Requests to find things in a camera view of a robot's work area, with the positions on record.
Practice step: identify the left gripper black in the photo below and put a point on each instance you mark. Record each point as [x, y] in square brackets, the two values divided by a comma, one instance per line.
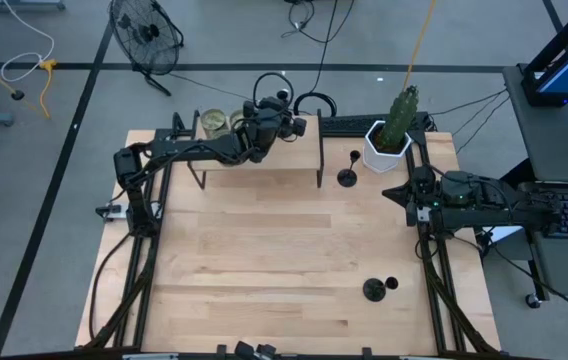
[266, 132]

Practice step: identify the white hexagonal plant pot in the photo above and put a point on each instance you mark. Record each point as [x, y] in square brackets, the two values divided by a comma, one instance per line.
[376, 160]

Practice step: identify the green cactus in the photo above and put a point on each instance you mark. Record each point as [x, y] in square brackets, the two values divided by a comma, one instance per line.
[400, 117]

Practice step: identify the black handheld device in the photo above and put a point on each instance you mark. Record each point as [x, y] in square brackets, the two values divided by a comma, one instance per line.
[244, 350]

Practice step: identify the black aluminium frame rails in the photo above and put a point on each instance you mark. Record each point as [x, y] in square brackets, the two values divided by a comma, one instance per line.
[145, 300]
[436, 300]

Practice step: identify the glass jar candle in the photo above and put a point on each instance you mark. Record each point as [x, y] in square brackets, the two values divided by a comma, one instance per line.
[236, 119]
[212, 122]

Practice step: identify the black floor fan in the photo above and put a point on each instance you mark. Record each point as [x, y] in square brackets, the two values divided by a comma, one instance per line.
[146, 35]

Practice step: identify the black caster wheel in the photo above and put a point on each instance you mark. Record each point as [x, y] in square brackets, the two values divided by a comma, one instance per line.
[532, 300]

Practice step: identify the wooden shelf riser black legs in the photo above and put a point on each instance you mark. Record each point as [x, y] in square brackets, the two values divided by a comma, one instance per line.
[294, 155]

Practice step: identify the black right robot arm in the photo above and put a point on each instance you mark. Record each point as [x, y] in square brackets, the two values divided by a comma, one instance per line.
[494, 215]

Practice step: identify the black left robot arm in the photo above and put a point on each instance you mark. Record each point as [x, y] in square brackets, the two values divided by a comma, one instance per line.
[189, 148]

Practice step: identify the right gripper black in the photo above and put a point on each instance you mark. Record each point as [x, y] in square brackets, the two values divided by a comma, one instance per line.
[423, 187]

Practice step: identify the grey desk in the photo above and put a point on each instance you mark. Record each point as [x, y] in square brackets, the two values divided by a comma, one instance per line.
[549, 140]

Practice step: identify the small white box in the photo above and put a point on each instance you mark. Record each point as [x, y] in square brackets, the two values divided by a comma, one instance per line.
[116, 212]

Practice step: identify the grey metal floor base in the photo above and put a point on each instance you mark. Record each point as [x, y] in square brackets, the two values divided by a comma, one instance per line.
[19, 4]

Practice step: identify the black keyboard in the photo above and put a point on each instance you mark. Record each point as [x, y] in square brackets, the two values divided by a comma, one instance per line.
[344, 125]

